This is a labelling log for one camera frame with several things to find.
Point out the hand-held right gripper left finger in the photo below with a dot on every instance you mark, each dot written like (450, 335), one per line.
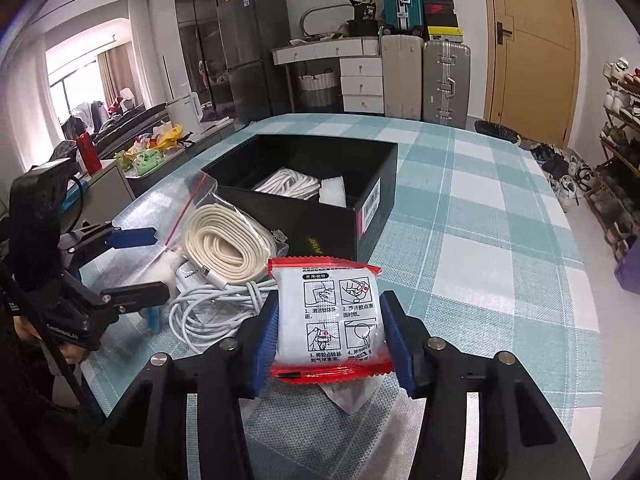
(262, 347)

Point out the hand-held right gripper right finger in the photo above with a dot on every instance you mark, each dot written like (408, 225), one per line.
(400, 347)

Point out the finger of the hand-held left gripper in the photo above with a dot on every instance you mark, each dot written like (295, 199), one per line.
(135, 237)
(145, 295)

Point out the white charger plug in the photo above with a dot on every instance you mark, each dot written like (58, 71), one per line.
(195, 275)

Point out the red-edged white packet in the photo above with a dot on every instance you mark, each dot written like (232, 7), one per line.
(325, 320)

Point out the clear zip bag red seal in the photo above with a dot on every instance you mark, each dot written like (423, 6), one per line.
(200, 190)

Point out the black cardboard box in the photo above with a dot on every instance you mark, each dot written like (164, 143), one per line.
(320, 225)

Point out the person's left hand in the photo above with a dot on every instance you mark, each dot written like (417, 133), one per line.
(74, 355)

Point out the grey side cabinet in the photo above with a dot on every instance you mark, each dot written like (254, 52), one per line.
(165, 175)

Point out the green toy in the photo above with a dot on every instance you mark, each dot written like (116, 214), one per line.
(145, 162)

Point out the red water bottle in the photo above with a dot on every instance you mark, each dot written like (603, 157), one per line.
(88, 155)

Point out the yellow plastic bag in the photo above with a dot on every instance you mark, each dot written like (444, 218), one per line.
(169, 136)

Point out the dark sofa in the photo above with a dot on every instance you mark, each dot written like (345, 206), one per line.
(130, 127)

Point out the white electric kettle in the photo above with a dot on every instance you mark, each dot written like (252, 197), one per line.
(182, 115)

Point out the brown curtain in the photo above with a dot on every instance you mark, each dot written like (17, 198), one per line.
(112, 77)

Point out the dark glass cabinet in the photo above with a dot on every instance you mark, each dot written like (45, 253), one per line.
(197, 35)

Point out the grey refrigerator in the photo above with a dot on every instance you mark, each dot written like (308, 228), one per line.
(250, 35)

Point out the woven laundry basket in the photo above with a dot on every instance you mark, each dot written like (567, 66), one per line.
(317, 90)

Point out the black trash bin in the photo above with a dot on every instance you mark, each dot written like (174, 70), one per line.
(495, 131)

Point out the scattered loose shoes group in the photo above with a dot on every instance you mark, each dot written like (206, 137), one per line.
(560, 170)

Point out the purple bag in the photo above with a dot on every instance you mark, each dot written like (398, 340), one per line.
(629, 265)

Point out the wooden shoe rack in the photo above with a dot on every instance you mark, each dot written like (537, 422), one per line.
(602, 195)

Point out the white desk with drawers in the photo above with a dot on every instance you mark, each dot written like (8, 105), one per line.
(362, 85)

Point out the silver suitcase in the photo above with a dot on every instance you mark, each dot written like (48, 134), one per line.
(445, 85)

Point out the beige suitcase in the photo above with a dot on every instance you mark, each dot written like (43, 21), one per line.
(401, 77)

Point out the white oval framed mirror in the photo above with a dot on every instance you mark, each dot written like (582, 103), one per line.
(312, 12)

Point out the black storage bin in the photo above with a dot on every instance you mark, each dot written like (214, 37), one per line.
(362, 27)

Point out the yellow black shoe box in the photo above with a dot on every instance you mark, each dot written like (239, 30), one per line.
(445, 35)

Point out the wooden door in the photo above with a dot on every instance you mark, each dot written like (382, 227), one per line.
(540, 60)

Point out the black paper bag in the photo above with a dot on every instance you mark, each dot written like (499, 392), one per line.
(367, 10)

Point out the rows of racked shoes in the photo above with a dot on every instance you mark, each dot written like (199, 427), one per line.
(617, 100)

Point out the plain black shoe box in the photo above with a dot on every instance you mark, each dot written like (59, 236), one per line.
(441, 20)

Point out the black red shoe box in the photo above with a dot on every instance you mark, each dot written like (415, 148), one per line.
(438, 2)

